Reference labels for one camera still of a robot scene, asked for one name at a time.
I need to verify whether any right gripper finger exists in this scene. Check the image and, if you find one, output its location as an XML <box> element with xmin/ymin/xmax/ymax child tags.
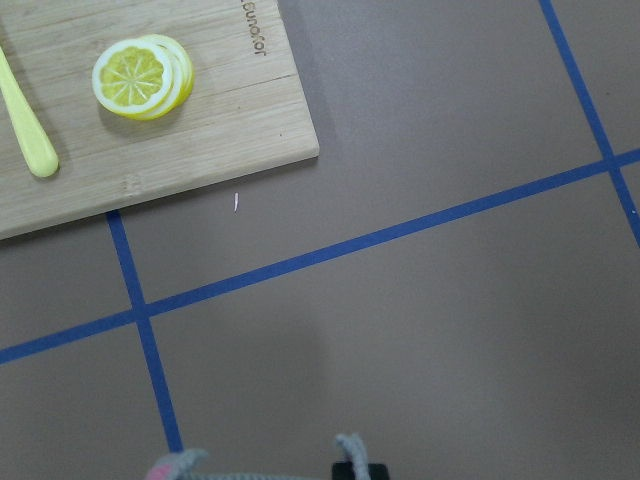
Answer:
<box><xmin>331</xmin><ymin>462</ymin><xmax>388</xmax><ymax>480</ymax></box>

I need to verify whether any maroon wiping cloth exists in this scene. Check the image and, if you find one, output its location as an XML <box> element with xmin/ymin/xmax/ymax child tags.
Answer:
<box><xmin>145</xmin><ymin>433</ymin><xmax>371</xmax><ymax>480</ymax></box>

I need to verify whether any bamboo cutting board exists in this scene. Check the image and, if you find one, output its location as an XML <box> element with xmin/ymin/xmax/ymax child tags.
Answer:
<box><xmin>1</xmin><ymin>1</ymin><xmax>319</xmax><ymax>238</ymax></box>

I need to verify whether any yellow plastic knife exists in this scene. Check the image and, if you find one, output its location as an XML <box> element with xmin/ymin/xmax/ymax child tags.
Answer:
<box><xmin>1</xmin><ymin>51</ymin><xmax>59</xmax><ymax>178</ymax></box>

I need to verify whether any lemon slice stack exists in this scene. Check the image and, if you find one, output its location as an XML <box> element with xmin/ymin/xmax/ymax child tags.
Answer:
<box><xmin>92</xmin><ymin>34</ymin><xmax>195</xmax><ymax>121</ymax></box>

